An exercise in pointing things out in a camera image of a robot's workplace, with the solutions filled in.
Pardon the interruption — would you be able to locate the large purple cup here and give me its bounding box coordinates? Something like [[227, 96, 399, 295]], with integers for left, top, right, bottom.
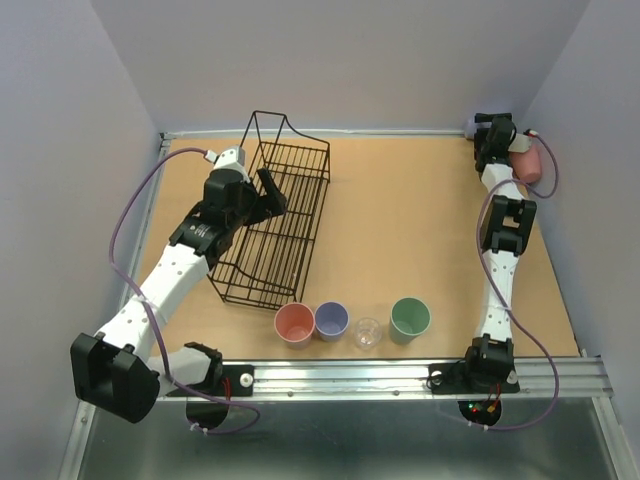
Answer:
[[464, 116, 479, 141]]

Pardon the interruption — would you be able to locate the pink cup back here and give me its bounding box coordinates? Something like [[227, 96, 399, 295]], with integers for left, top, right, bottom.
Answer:
[[510, 145, 542, 184]]

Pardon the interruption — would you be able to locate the pink cup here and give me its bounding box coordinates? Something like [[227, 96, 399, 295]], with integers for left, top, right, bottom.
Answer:
[[510, 145, 542, 184], [274, 302, 316, 349]]

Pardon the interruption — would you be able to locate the black wire dish rack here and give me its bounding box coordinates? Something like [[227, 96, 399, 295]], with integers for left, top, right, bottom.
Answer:
[[209, 110, 331, 310]]

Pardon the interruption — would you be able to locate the green cup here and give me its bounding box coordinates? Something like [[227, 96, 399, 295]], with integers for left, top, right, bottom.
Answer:
[[389, 297, 432, 345]]

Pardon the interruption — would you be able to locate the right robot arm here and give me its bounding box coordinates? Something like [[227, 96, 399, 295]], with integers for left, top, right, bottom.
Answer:
[[464, 113, 537, 392]]

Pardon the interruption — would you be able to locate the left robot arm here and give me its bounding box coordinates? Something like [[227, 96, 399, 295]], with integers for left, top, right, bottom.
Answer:
[[70, 168, 287, 423]]

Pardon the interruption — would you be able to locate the pink cup front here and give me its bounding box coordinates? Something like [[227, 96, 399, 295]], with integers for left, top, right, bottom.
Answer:
[[274, 302, 316, 349]]

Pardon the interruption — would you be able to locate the small purple cup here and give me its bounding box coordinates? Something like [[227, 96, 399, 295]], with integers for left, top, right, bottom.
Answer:
[[315, 301, 349, 342]]

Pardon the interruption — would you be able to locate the clear glass cup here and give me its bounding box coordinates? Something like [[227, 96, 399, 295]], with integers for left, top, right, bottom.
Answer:
[[354, 317, 382, 350]]

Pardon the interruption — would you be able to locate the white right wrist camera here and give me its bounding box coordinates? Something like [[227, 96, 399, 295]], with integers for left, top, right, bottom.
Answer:
[[508, 130, 538, 153]]

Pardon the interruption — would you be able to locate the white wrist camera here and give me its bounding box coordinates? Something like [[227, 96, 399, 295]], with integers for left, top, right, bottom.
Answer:
[[204, 146, 250, 183], [508, 130, 538, 153]]

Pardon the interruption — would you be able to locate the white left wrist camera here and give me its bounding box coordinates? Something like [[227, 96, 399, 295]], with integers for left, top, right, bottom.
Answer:
[[204, 146, 250, 183]]

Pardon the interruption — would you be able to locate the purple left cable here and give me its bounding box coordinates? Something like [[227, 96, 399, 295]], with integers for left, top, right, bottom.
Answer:
[[109, 148, 261, 435]]

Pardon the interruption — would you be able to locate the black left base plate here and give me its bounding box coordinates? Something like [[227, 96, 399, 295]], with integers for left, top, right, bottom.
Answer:
[[190, 363, 255, 397]]

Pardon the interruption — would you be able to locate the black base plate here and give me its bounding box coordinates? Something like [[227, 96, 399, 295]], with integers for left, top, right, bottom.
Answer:
[[427, 360, 520, 395], [190, 363, 255, 397]]

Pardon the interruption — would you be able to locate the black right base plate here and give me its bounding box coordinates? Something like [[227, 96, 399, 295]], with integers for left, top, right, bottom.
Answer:
[[427, 360, 520, 395]]

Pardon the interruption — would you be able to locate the aluminium mounting rail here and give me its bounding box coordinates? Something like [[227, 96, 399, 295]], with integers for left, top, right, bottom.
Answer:
[[59, 355, 614, 404]]

